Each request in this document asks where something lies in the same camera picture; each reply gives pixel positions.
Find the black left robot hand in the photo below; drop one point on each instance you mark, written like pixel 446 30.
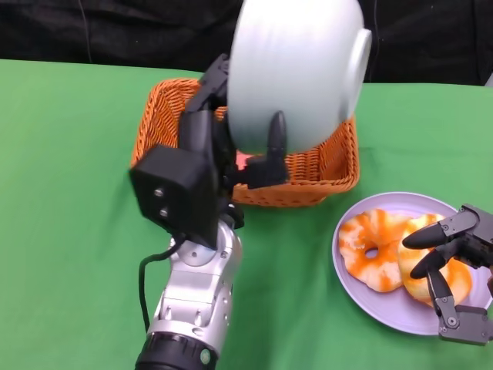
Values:
pixel 198 127

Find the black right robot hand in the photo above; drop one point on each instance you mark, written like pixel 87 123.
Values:
pixel 462 223

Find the pink cake slice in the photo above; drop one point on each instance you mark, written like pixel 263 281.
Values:
pixel 243 161

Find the shell-shaped orange bread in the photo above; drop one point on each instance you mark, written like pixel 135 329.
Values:
pixel 458 281

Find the pale green bowl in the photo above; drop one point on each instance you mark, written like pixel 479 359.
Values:
pixel 292 65

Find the lavender round plate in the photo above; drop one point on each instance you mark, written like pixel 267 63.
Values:
pixel 385 312

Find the orange wicker basket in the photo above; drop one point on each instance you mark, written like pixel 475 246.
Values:
pixel 319 169

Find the black backdrop curtain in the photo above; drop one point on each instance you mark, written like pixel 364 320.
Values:
pixel 135 34

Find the green tablecloth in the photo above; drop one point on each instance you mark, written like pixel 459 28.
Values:
pixel 69 154

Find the white background object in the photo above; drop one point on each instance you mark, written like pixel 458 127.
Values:
pixel 490 81

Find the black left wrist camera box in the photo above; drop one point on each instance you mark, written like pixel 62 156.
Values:
pixel 173 192

